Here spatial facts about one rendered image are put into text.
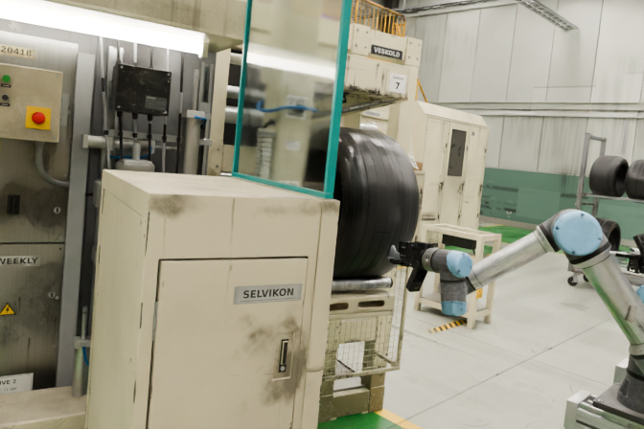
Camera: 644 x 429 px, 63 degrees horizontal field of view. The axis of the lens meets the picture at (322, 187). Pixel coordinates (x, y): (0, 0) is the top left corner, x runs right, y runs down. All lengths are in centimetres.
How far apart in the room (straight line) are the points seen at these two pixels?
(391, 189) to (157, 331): 103
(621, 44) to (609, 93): 106
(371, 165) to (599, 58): 1204
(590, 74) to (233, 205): 1286
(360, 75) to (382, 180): 63
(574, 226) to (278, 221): 85
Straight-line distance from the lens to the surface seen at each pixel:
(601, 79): 1356
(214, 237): 102
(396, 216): 183
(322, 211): 111
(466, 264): 163
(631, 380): 188
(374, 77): 232
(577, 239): 159
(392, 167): 186
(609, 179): 726
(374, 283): 199
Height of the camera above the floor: 137
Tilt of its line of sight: 4 degrees down
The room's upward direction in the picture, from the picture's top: 6 degrees clockwise
